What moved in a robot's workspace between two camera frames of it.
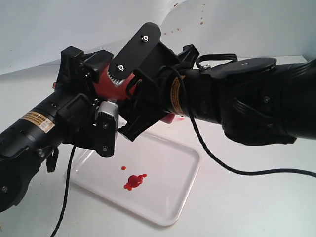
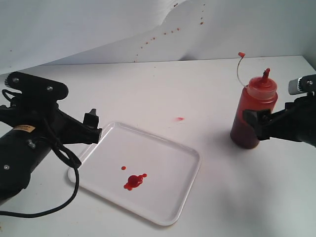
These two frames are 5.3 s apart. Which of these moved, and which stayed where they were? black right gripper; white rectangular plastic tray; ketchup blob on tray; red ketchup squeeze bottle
Moved: red ketchup squeeze bottle; black right gripper
Stayed: ketchup blob on tray; white rectangular plastic tray
